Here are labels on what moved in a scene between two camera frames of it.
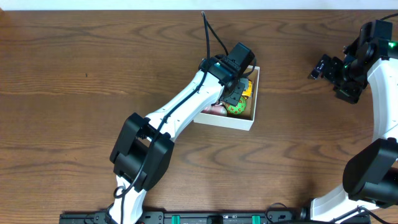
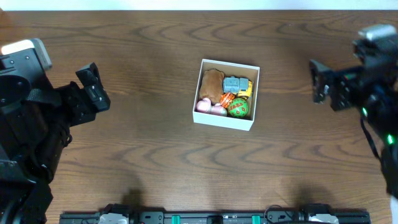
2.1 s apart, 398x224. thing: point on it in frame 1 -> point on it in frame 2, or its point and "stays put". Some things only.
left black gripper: x=235 y=96 -> x=84 y=101
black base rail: x=203 y=218 stays put
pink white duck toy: x=218 y=109 stays put
